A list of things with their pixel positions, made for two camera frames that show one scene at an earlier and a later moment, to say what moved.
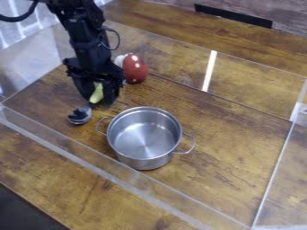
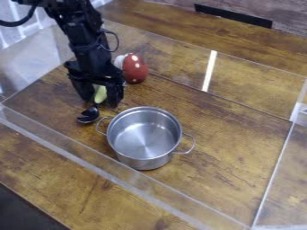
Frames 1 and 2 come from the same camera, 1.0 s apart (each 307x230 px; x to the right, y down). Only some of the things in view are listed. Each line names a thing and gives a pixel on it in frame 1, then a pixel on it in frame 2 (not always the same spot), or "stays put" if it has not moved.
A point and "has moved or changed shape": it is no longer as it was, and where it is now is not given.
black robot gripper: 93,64 stays put
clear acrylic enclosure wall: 34,44 stays put
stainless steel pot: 146,136 stays put
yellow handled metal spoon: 81,115 has moved or changed shape
